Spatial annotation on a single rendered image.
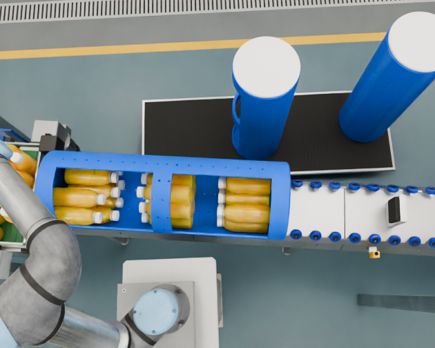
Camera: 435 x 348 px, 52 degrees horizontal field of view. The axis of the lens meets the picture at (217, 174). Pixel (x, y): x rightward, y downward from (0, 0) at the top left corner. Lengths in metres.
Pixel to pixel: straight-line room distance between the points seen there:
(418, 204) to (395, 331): 1.09
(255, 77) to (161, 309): 1.02
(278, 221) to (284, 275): 1.21
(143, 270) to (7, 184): 0.64
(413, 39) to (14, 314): 1.76
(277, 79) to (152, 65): 1.41
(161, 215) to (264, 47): 0.83
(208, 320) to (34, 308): 0.73
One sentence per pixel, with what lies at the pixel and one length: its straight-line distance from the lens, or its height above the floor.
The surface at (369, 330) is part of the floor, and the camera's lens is 2.81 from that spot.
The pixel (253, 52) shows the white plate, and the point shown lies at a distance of 1.91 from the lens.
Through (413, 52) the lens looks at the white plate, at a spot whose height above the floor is 1.04.
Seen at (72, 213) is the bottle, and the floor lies 1.13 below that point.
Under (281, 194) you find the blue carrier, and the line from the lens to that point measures 1.50.
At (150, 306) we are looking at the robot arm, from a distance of 1.27.
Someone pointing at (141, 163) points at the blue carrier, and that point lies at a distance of 1.57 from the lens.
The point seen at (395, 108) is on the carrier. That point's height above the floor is 0.66.
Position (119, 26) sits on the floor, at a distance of 3.32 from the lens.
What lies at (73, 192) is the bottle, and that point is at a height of 1.14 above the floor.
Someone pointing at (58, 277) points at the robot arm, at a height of 1.81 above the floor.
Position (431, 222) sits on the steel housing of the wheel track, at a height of 0.93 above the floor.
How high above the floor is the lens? 2.69
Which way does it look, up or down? 75 degrees down
